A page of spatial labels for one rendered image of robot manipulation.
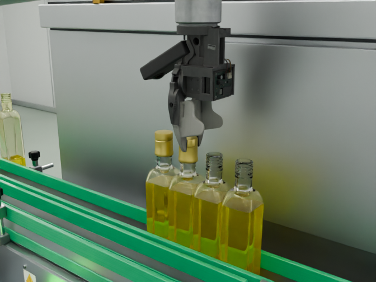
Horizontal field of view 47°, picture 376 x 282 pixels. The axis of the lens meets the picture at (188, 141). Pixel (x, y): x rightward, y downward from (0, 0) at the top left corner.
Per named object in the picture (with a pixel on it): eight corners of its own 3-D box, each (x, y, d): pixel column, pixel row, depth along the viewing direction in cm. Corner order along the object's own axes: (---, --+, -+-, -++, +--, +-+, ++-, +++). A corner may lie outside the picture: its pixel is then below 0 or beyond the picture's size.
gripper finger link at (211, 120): (219, 151, 77) (215, 101, 73) (191, 145, 80) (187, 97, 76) (228, 144, 79) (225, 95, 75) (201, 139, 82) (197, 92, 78)
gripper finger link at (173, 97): (173, 126, 72) (177, 72, 70) (165, 124, 73) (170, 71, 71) (189, 124, 76) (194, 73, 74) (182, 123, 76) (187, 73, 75)
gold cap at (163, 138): (153, 156, 81) (152, 134, 80) (156, 150, 84) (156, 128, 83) (171, 157, 80) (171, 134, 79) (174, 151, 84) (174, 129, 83)
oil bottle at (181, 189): (207, 273, 86) (209, 172, 80) (191, 287, 82) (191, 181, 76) (184, 263, 89) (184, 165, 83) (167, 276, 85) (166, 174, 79)
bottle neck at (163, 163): (175, 165, 83) (174, 141, 82) (165, 169, 81) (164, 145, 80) (163, 162, 85) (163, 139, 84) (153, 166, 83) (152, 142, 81)
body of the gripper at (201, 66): (210, 106, 69) (211, 27, 65) (167, 99, 73) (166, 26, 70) (234, 98, 74) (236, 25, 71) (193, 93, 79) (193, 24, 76)
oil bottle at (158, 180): (185, 263, 90) (184, 165, 84) (167, 275, 85) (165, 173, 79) (164, 254, 93) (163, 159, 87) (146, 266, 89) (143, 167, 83)
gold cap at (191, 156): (201, 159, 79) (202, 136, 78) (190, 165, 76) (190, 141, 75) (186, 155, 81) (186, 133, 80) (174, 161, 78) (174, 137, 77)
